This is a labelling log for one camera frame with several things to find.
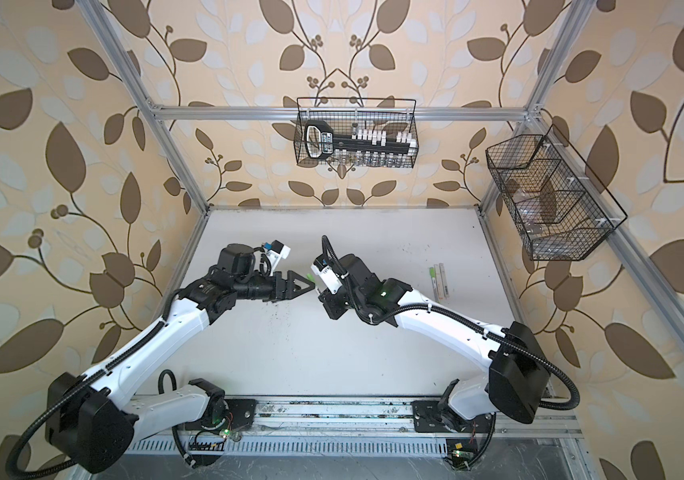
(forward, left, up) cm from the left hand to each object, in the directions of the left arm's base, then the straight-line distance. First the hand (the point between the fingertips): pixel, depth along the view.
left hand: (308, 286), depth 73 cm
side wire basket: (+16, -62, +12) cm, 66 cm away
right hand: (-1, -3, -5) cm, 6 cm away
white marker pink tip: (+12, -41, -21) cm, 48 cm away
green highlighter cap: (0, -1, +4) cm, 4 cm away
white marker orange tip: (+15, -39, -22) cm, 47 cm away
